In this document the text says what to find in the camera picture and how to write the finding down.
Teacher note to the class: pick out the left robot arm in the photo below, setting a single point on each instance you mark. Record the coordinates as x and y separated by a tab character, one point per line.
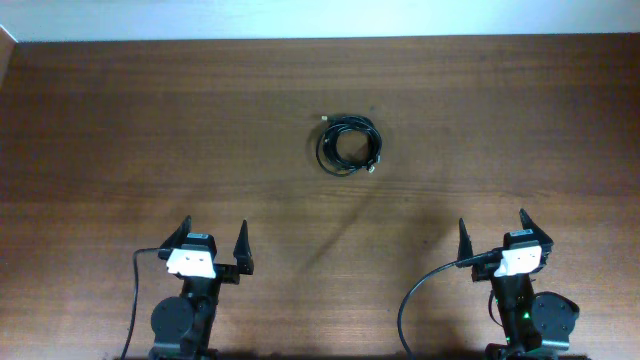
182	324

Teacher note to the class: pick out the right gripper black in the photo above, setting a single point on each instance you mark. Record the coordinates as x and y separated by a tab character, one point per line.
544	242

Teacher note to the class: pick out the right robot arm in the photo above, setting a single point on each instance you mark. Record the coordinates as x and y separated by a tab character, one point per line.
535	325

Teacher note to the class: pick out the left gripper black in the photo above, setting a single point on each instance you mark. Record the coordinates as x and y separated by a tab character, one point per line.
230	273

